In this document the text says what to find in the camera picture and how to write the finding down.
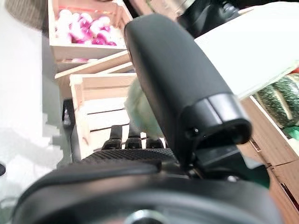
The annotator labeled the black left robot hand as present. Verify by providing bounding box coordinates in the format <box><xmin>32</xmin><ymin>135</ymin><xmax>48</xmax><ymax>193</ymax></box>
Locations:
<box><xmin>176</xmin><ymin>0</ymin><xmax>299</xmax><ymax>100</ymax></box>

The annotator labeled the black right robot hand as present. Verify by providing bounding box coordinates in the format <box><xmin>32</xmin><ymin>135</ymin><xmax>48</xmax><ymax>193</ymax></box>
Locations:
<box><xmin>11</xmin><ymin>13</ymin><xmax>285</xmax><ymax>224</ymax></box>

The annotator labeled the white green napa cabbage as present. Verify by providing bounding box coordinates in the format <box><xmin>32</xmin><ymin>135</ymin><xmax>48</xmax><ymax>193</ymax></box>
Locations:
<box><xmin>123</xmin><ymin>78</ymin><xmax>164</xmax><ymax>140</ymax></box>

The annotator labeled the green striped pumpkin with stem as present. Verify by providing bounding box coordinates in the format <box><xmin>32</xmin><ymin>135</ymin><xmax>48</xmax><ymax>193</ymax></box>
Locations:
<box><xmin>253</xmin><ymin>73</ymin><xmax>299</xmax><ymax>140</ymax></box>

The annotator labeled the wooden crate for cabbages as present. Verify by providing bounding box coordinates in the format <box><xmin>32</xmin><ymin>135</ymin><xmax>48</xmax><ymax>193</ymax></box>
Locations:
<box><xmin>69</xmin><ymin>73</ymin><xmax>169</xmax><ymax>161</ymax></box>

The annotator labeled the wooden crate holding onions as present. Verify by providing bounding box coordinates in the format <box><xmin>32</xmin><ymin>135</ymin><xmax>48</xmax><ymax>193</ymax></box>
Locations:
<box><xmin>48</xmin><ymin>0</ymin><xmax>134</xmax><ymax>67</ymax></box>

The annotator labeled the wooden crate holding pumpkins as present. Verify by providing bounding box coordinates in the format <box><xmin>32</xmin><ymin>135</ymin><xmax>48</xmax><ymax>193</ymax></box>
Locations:
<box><xmin>240</xmin><ymin>95</ymin><xmax>299</xmax><ymax>168</ymax></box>

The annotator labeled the round woven floor mat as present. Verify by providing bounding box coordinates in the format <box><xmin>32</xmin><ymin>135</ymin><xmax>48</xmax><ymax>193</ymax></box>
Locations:
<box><xmin>4</xmin><ymin>0</ymin><xmax>50</xmax><ymax>31</ymax></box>

